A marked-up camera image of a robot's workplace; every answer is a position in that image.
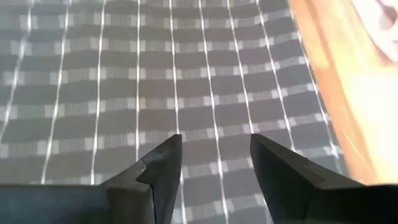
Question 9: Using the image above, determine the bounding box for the grey plaid towel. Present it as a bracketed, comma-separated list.
[0, 0, 346, 224]

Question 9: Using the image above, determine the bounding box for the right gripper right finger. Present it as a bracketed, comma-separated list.
[250, 133, 365, 224]

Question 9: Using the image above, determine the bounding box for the white towel with red stripes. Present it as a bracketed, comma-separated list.
[351, 0, 398, 63]

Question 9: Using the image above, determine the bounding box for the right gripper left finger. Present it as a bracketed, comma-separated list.
[101, 134, 183, 224]

